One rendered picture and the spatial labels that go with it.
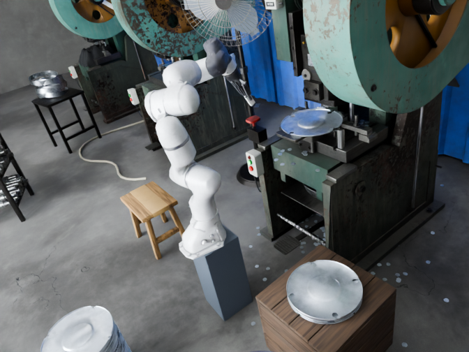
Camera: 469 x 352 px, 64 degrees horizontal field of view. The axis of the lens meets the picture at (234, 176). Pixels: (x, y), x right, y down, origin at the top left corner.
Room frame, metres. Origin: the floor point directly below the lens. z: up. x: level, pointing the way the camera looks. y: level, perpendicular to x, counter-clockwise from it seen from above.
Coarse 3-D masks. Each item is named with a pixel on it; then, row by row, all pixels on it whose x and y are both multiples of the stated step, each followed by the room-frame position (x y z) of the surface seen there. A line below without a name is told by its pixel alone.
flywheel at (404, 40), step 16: (400, 0) 1.29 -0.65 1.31; (416, 0) 1.25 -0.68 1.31; (432, 0) 1.21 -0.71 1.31; (448, 0) 1.21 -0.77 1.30; (464, 0) 1.45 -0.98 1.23; (400, 16) 1.31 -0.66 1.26; (432, 16) 1.45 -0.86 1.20; (448, 16) 1.46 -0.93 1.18; (400, 32) 1.31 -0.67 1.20; (416, 32) 1.36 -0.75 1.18; (432, 32) 1.41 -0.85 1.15; (448, 32) 1.42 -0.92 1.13; (400, 48) 1.31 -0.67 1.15; (416, 48) 1.36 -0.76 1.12; (432, 48) 1.41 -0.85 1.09; (416, 64) 1.36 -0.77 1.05
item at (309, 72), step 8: (304, 40) 1.68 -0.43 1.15; (304, 48) 1.68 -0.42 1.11; (304, 56) 1.69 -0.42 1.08; (304, 64) 1.69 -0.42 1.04; (312, 64) 1.65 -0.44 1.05; (304, 72) 1.68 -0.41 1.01; (312, 72) 1.65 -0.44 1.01; (304, 80) 1.66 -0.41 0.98; (312, 80) 1.64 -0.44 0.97; (320, 80) 1.61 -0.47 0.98; (304, 88) 1.65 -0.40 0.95; (312, 88) 1.62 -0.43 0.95; (320, 88) 1.59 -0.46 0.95; (304, 96) 1.67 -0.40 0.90; (312, 96) 1.62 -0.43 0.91; (320, 96) 1.59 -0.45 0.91; (328, 96) 1.58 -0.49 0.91
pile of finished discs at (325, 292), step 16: (304, 272) 1.08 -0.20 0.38; (320, 272) 1.07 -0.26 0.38; (336, 272) 1.05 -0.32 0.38; (352, 272) 1.03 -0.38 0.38; (288, 288) 1.02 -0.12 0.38; (304, 288) 1.00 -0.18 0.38; (320, 288) 0.98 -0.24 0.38; (336, 288) 0.97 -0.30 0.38; (352, 288) 0.96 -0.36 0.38; (304, 304) 0.93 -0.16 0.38; (320, 304) 0.92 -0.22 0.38; (336, 304) 0.90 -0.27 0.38; (352, 304) 0.89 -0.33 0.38; (320, 320) 0.85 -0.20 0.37; (336, 320) 0.85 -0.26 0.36
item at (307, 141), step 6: (276, 132) 1.59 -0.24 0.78; (282, 132) 1.58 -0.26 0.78; (288, 138) 1.51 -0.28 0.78; (294, 138) 1.50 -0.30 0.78; (300, 138) 1.49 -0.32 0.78; (306, 138) 1.58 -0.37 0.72; (312, 138) 1.55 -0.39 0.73; (318, 138) 1.57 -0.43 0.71; (300, 144) 1.61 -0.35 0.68; (306, 144) 1.58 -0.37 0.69; (312, 144) 1.55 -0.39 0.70; (306, 150) 1.59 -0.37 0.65; (312, 150) 1.56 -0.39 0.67
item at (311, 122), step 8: (296, 112) 1.76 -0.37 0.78; (304, 112) 1.74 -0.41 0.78; (312, 112) 1.72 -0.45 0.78; (320, 112) 1.70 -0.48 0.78; (336, 112) 1.66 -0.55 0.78; (288, 120) 1.69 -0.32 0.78; (296, 120) 1.67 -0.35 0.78; (304, 120) 1.64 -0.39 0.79; (312, 120) 1.62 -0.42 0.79; (320, 120) 1.60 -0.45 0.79; (328, 120) 1.60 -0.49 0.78; (336, 120) 1.58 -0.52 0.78; (288, 128) 1.61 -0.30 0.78; (296, 128) 1.59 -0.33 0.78; (304, 128) 1.57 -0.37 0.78; (312, 128) 1.56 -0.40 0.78; (320, 128) 1.54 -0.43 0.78; (328, 128) 1.52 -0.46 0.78; (304, 136) 1.49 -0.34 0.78
